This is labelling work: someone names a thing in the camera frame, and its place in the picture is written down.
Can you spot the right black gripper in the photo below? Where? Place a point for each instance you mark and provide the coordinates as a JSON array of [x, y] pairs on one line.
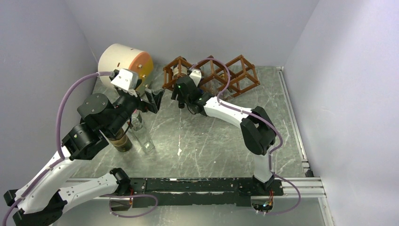
[[174, 93]]

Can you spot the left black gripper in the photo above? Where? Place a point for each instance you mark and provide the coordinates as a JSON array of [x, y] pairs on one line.
[[155, 98]]

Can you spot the small clear glass bottle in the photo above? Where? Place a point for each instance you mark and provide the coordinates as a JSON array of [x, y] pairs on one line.
[[140, 132]]

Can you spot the brown wooden wine rack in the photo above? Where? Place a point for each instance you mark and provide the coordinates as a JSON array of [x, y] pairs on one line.
[[242, 72]]

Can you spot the olive wine bottle gold label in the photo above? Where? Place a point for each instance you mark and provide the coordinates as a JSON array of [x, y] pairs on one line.
[[121, 141]]

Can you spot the dark green wine bottle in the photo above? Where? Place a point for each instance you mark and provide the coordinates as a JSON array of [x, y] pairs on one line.
[[179, 70]]

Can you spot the clear bottle black gold cap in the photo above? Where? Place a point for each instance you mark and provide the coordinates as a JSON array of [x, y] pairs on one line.
[[228, 93]]

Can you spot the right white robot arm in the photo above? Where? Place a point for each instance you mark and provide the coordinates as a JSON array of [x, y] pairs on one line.
[[257, 130]]

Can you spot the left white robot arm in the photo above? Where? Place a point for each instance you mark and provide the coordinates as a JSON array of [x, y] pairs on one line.
[[43, 200]]

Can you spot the cream and orange cylinder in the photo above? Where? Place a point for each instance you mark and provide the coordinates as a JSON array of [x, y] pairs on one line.
[[118, 56]]

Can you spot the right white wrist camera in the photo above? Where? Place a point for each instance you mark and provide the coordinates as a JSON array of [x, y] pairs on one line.
[[196, 76]]

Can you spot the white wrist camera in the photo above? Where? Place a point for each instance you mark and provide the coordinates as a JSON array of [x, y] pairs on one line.
[[196, 76], [126, 80]]

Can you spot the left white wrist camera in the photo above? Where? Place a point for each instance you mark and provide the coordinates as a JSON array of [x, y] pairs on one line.
[[126, 80]]

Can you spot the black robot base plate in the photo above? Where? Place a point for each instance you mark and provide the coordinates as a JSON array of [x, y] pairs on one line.
[[195, 191]]

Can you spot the aluminium frame rail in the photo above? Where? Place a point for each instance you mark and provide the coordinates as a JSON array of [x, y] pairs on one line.
[[293, 188]]

